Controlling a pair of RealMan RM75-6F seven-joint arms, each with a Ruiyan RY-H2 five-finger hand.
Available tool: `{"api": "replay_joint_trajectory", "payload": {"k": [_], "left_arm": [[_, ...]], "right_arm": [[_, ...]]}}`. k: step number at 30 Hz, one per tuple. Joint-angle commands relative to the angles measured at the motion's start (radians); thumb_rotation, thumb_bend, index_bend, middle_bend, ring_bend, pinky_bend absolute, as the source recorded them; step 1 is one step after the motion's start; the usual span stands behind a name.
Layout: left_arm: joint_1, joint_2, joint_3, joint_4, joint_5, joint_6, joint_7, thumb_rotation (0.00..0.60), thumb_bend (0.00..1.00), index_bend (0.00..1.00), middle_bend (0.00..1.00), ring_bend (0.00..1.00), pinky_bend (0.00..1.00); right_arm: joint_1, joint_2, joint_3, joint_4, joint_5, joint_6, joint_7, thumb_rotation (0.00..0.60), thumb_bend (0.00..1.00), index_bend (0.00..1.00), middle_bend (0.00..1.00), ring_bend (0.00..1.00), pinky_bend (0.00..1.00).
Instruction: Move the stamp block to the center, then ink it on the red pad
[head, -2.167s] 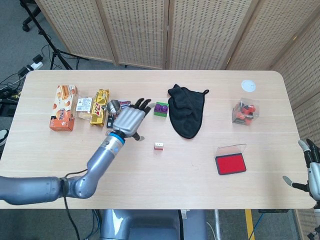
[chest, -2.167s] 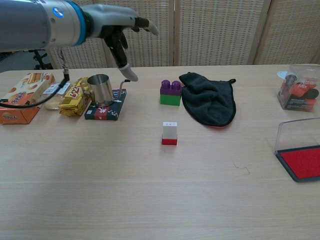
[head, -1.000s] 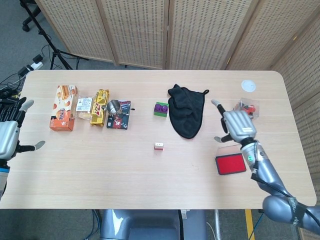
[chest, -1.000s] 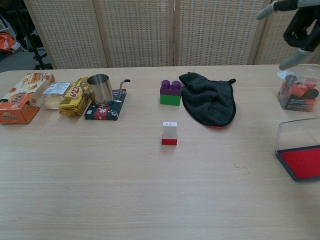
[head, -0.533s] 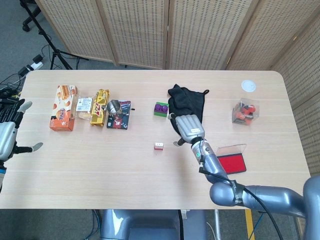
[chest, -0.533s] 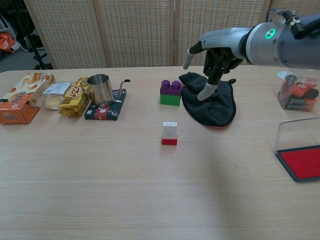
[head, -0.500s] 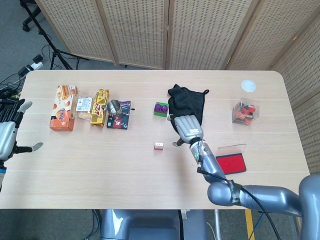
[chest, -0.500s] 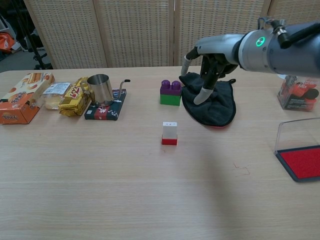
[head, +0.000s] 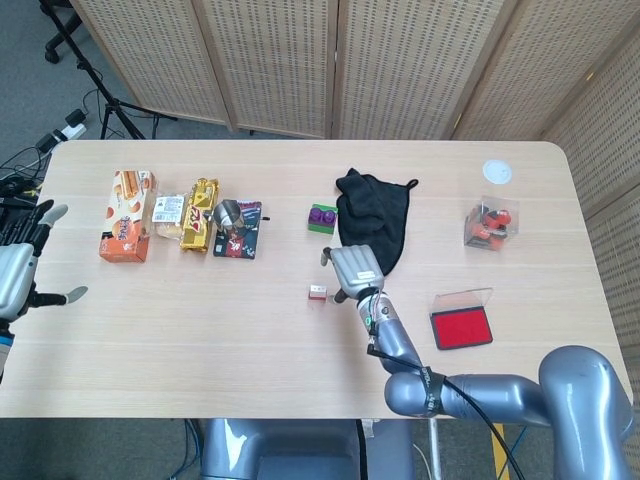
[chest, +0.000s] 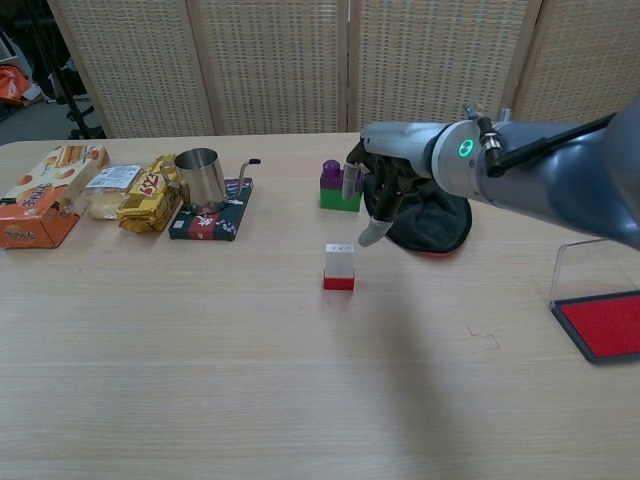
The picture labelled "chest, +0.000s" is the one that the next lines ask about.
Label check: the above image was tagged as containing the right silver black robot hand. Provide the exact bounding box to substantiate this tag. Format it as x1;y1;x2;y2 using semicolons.
341;119;446;249

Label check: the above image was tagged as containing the white and red block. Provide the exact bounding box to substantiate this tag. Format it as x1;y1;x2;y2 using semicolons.
322;243;357;290

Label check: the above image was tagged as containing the green toy brick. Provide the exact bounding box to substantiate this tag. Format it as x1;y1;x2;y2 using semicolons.
319;187;363;214

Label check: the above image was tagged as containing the black cloth mitt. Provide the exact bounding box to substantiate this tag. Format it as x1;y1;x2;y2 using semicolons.
362;172;474;257

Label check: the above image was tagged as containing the wooden rattan folding screen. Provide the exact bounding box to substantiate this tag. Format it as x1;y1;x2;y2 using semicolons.
47;0;640;137

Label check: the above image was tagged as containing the steel gooseneck pitcher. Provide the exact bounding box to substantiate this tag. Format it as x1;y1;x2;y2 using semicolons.
159;147;262;214

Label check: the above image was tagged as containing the dark patterned flat box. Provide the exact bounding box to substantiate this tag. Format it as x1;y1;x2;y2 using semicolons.
168;178;257;242

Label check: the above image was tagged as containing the gold snack pack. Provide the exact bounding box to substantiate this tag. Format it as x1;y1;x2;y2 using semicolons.
116;153;184;234

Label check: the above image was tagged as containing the red ink pad clear lid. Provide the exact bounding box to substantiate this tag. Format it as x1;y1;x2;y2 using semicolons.
548;239;640;365

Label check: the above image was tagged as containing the clear wrapped bread packet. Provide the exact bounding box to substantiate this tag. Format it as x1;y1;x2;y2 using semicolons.
84;163;144;221

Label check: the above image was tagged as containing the black tripod stand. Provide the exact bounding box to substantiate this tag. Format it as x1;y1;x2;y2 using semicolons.
27;0;107;141

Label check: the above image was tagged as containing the orange biscuit box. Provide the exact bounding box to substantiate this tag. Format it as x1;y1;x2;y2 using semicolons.
0;144;111;250

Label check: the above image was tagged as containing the orange bag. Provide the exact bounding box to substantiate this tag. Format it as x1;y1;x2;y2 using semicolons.
0;63;32;107

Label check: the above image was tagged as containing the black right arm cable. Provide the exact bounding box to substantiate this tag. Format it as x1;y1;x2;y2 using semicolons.
462;102;617;179

